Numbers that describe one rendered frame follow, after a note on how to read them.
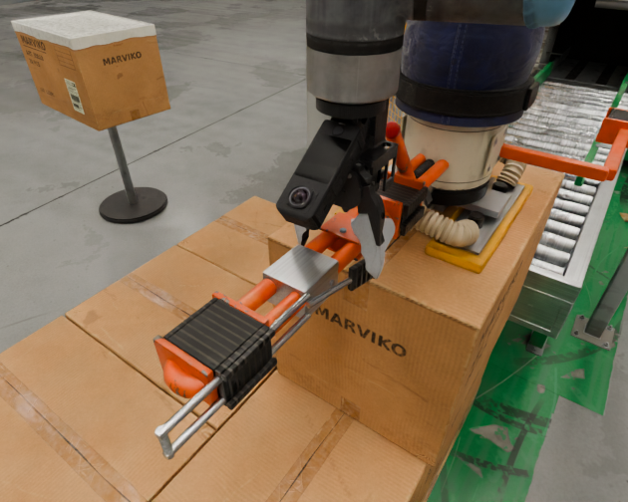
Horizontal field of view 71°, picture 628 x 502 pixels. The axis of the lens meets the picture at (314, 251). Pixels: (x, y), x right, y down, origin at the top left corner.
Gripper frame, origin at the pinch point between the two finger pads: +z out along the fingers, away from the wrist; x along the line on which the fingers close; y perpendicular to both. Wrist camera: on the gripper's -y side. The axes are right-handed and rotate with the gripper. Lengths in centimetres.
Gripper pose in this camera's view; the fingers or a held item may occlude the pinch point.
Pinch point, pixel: (334, 260)
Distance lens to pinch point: 54.8
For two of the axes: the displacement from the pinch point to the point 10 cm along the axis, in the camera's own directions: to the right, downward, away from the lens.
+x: -8.2, -3.5, 4.6
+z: 0.0, 8.0, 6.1
